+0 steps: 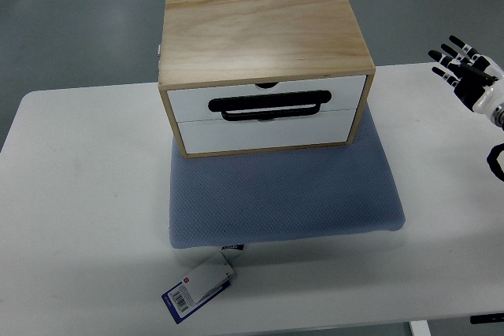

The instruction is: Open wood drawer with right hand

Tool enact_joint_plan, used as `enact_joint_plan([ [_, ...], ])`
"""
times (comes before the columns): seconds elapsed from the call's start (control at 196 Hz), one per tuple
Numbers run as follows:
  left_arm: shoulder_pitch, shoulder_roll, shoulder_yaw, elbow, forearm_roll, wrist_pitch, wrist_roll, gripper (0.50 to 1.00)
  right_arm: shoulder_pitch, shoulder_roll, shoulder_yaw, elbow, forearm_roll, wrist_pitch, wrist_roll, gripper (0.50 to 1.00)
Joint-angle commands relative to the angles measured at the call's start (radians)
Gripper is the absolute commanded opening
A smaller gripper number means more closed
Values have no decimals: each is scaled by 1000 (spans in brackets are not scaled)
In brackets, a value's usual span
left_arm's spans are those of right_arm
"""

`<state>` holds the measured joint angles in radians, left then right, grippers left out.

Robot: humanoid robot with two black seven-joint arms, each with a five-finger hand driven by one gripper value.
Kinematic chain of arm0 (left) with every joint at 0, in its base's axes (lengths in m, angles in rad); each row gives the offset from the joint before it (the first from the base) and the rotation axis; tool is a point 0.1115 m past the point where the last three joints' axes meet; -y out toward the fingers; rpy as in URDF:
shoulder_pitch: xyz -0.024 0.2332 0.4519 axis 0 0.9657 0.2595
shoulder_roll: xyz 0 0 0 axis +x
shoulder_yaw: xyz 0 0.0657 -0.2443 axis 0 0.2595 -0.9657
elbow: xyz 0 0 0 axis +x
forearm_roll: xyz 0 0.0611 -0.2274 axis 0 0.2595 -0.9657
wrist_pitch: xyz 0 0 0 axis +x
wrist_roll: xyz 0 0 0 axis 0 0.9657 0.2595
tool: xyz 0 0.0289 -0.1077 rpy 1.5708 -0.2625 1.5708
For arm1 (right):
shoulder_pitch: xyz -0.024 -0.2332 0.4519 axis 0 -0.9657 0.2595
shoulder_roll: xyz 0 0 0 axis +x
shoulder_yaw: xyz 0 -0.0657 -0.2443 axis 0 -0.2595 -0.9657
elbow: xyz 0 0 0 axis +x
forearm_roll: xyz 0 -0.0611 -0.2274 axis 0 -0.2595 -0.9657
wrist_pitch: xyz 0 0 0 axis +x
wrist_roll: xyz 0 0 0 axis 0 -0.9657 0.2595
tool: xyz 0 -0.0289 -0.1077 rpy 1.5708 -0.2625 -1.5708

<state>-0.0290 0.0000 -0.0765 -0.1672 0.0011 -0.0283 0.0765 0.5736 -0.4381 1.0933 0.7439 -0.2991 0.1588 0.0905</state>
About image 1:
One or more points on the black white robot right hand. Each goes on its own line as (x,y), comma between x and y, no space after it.
(476,79)

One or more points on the black drawer handle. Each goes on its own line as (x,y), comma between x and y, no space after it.
(270,106)

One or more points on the white drawer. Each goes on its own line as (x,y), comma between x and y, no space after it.
(192,104)

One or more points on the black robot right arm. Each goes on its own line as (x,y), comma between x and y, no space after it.
(497,116)

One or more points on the wooden drawer cabinet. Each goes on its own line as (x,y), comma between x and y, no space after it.
(216,43)

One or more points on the blue grey cushion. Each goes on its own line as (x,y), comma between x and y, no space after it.
(284,195)

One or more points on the black table controller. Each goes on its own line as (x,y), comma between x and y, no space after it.
(487,318)

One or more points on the white table leg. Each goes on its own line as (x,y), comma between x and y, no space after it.
(419,328)

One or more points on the white blue product tag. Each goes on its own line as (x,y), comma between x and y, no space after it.
(198,287)

